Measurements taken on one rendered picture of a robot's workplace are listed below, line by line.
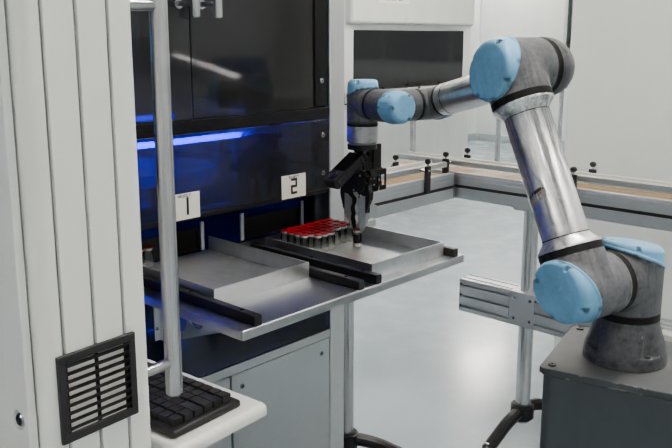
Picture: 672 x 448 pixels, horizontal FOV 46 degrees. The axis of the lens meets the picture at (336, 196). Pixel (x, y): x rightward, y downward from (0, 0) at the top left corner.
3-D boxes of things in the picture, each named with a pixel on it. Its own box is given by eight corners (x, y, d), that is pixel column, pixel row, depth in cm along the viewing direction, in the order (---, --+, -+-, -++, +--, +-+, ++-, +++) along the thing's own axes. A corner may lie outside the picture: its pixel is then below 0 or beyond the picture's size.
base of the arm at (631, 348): (672, 351, 156) (676, 302, 154) (660, 379, 143) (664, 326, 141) (592, 337, 163) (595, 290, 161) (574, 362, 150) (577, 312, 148)
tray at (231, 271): (116, 272, 177) (115, 257, 176) (209, 249, 195) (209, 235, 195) (214, 306, 154) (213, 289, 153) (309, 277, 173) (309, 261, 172)
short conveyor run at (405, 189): (320, 234, 226) (320, 179, 223) (282, 226, 236) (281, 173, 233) (457, 199, 276) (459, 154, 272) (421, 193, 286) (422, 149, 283)
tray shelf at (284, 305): (97, 285, 173) (96, 277, 173) (320, 229, 224) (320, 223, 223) (242, 341, 141) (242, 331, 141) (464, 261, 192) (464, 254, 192)
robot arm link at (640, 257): (675, 310, 149) (681, 240, 147) (630, 324, 142) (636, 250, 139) (620, 293, 159) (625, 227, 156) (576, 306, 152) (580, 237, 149)
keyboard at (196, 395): (25, 371, 142) (24, 358, 142) (92, 348, 153) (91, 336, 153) (173, 440, 118) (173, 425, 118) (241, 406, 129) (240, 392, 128)
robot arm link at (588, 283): (647, 306, 140) (552, 24, 151) (592, 323, 132) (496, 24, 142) (595, 318, 150) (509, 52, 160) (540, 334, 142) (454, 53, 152)
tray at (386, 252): (265, 251, 194) (265, 237, 193) (338, 232, 212) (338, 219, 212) (371, 280, 171) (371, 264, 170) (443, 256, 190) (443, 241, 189)
